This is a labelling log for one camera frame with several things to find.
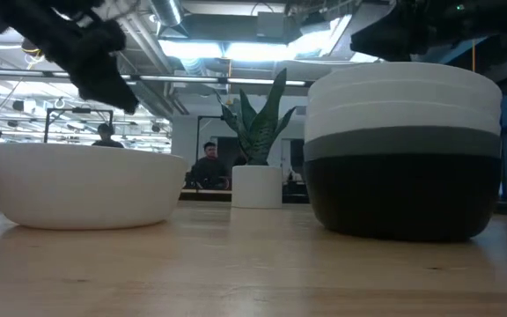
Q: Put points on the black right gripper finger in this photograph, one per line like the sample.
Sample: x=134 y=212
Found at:
x=390 y=39

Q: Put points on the bright ceiling light panel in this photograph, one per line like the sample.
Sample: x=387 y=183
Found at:
x=236 y=50

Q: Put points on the wide white bowl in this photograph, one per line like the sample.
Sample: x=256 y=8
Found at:
x=86 y=189

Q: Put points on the wooden background desk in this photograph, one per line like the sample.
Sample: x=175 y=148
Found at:
x=205 y=193

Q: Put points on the long ceiling light strip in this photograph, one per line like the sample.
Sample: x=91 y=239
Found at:
x=183 y=79

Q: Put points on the green snake plant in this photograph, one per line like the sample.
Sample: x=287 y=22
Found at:
x=258 y=132

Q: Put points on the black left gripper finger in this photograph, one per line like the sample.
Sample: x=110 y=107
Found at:
x=104 y=75

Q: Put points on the white cylindrical plant pot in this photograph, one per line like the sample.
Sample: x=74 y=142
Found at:
x=257 y=187

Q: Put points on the person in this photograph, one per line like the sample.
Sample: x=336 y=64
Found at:
x=106 y=132
x=209 y=169

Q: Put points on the silver ceiling duct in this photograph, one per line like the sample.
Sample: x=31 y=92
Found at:
x=167 y=11

